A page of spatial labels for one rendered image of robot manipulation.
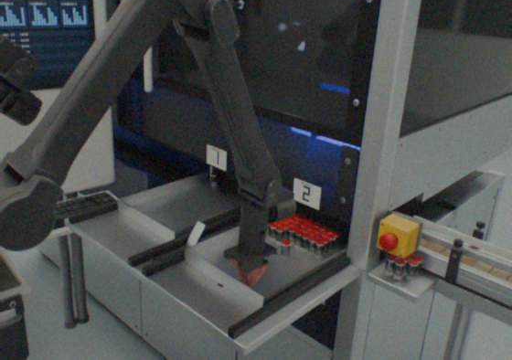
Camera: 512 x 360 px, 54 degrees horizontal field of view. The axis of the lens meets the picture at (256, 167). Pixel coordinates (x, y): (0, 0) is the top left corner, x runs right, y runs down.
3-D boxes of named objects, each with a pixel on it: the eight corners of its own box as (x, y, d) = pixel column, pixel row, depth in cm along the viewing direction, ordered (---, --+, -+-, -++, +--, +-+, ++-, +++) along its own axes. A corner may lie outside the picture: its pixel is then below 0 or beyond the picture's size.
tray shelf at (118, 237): (197, 181, 172) (197, 176, 171) (376, 264, 128) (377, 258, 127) (64, 225, 138) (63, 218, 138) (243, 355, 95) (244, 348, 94)
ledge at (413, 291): (394, 259, 131) (395, 253, 130) (442, 280, 123) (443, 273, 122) (366, 280, 121) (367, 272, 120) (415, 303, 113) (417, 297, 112)
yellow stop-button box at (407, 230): (390, 237, 121) (395, 210, 119) (418, 248, 117) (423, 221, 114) (374, 248, 116) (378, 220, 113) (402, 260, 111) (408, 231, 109)
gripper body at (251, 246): (277, 256, 107) (281, 225, 105) (243, 271, 100) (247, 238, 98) (255, 245, 112) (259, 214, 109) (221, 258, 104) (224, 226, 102)
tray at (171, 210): (207, 181, 168) (207, 171, 167) (263, 206, 152) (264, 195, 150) (118, 210, 144) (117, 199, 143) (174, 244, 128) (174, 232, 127)
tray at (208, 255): (278, 218, 144) (279, 208, 143) (354, 255, 128) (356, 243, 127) (185, 260, 121) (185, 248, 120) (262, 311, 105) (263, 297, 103)
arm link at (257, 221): (236, 197, 102) (256, 206, 98) (260, 191, 106) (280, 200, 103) (233, 228, 104) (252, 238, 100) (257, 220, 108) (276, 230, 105)
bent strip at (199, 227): (197, 240, 130) (197, 220, 128) (205, 245, 128) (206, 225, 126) (152, 259, 121) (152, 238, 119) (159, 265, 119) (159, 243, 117)
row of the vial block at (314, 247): (272, 231, 137) (272, 216, 135) (325, 258, 125) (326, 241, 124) (266, 234, 135) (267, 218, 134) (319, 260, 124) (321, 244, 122)
